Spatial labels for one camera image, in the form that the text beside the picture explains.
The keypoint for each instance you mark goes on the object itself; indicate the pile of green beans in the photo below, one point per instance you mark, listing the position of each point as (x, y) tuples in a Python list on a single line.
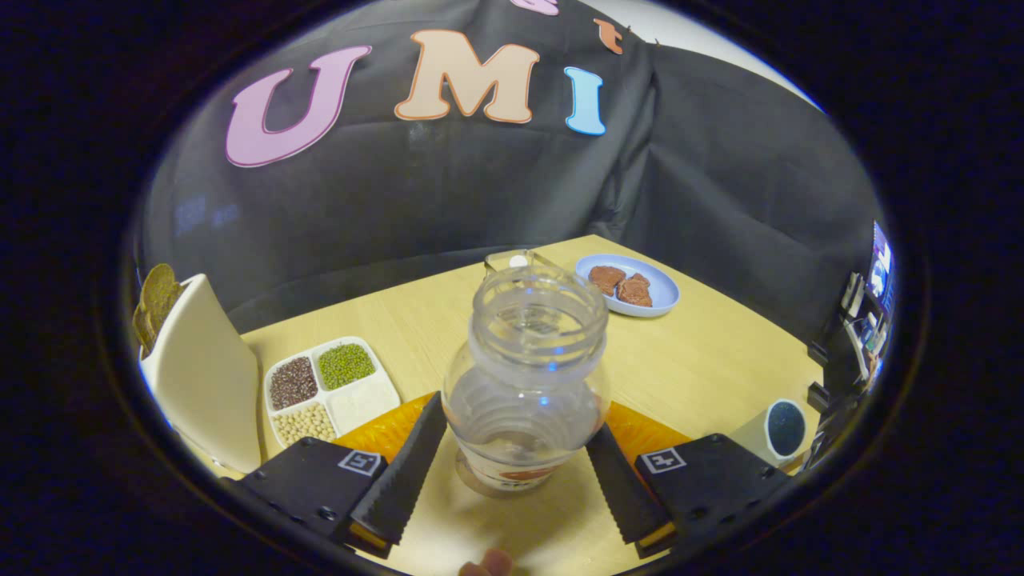
[(346, 366)]

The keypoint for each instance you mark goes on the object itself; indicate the brown toasted bread piece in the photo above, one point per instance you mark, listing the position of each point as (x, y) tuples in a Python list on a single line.
[(606, 278), (635, 291)]

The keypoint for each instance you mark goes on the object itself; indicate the pile of white rice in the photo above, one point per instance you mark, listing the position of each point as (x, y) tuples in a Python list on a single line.
[(362, 404)]

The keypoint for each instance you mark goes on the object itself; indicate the brown toast slice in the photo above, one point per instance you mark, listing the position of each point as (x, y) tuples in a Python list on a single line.
[(144, 328), (162, 292)]

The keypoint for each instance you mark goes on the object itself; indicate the computer monitor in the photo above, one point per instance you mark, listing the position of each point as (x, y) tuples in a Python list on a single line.
[(882, 268)]

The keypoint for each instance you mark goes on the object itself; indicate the white toaster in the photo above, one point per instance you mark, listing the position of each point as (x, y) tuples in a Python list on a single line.
[(204, 376)]

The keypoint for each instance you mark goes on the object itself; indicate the dark equipment stand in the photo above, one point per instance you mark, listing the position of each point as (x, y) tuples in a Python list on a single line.
[(840, 376)]

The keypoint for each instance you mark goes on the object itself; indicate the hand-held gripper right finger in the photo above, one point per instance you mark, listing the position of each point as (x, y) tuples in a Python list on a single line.
[(624, 488)]

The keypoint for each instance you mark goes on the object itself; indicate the clear square coaster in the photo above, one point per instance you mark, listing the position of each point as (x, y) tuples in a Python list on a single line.
[(500, 260)]

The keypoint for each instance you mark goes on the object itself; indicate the wooden table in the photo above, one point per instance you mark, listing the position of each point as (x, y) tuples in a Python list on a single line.
[(704, 360)]

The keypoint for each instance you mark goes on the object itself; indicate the pile of red beans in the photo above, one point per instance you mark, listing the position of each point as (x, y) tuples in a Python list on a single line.
[(293, 382)]

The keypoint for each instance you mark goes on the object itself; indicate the pile of soybeans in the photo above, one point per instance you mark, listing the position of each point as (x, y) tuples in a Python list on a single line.
[(304, 422)]

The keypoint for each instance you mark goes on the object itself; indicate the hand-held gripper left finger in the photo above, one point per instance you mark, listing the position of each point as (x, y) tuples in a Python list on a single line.
[(404, 472)]

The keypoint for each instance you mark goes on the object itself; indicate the clear plastic juice bottle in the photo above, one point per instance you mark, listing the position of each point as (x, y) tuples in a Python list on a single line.
[(524, 400)]

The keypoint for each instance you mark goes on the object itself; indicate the light blue plate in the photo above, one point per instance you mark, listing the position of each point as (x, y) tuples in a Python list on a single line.
[(660, 292)]

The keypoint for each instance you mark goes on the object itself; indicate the black backdrop cloth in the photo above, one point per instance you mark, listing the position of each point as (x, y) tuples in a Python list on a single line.
[(448, 192)]

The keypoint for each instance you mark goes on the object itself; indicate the white cup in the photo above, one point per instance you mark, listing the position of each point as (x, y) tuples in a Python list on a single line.
[(756, 440)]

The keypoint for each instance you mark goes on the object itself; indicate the white divided tray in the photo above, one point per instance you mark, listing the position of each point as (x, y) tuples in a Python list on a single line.
[(324, 396)]

